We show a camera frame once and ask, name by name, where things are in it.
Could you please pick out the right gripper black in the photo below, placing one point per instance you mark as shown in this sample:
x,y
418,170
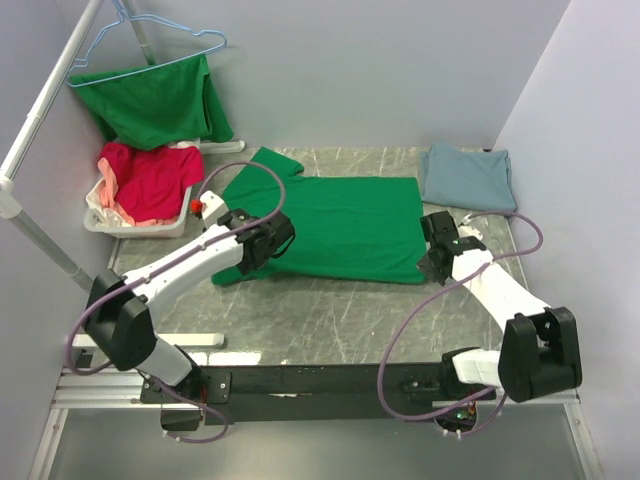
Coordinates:
x,y
424,266

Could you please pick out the green t-shirt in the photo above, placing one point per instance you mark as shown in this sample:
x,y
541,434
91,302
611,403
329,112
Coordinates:
x,y
149,107
353,228

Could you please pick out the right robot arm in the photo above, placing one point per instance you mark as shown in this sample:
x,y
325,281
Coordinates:
x,y
539,354

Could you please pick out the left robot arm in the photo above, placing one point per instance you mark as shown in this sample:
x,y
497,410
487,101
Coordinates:
x,y
122,310

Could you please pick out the folded blue-grey t-shirt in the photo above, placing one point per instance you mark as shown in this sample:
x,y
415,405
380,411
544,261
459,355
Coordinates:
x,y
472,180

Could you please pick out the red t-shirt in basket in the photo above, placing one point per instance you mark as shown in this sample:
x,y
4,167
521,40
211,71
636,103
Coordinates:
x,y
152,184

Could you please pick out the pink garment in basket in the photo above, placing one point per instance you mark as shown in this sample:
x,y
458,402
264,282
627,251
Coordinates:
x,y
115,214

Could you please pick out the black base beam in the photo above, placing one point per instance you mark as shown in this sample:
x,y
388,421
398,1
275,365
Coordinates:
x,y
328,392

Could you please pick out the white laundry basket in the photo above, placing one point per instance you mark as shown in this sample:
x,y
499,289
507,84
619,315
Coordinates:
x,y
95,218

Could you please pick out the green t-shirt on hanger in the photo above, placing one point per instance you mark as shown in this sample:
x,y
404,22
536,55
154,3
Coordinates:
x,y
149,107

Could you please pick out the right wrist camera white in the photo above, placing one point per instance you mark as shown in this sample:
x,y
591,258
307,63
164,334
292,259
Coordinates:
x,y
466,229

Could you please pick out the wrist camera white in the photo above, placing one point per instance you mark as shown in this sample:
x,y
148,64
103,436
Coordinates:
x,y
466,229
209,207

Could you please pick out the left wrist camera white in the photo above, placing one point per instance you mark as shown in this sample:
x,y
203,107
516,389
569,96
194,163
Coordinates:
x,y
209,207

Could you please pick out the aluminium rail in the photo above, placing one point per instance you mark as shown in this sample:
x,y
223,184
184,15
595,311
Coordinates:
x,y
111,389

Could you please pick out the white clothes rack frame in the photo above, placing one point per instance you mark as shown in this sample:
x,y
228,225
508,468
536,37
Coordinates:
x,y
10,208

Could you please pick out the blue wire hanger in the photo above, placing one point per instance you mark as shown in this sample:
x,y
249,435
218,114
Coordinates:
x,y
125,15

